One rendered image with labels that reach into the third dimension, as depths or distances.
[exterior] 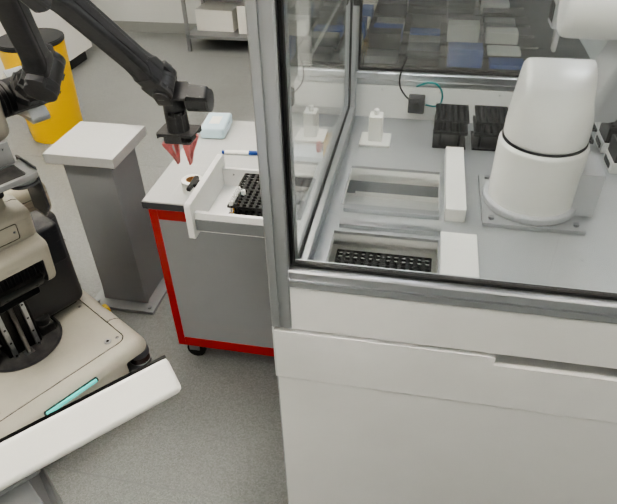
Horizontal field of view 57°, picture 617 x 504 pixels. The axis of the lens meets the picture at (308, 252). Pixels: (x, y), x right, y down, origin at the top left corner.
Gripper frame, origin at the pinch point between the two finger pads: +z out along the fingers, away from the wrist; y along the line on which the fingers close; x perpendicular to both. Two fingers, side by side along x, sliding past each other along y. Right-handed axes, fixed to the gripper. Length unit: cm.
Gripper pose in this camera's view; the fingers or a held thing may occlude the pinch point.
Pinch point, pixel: (184, 160)
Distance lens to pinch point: 158.1
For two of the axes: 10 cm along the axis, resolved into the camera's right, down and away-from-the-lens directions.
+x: 2.0, -6.0, 7.8
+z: 0.4, 8.0, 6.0
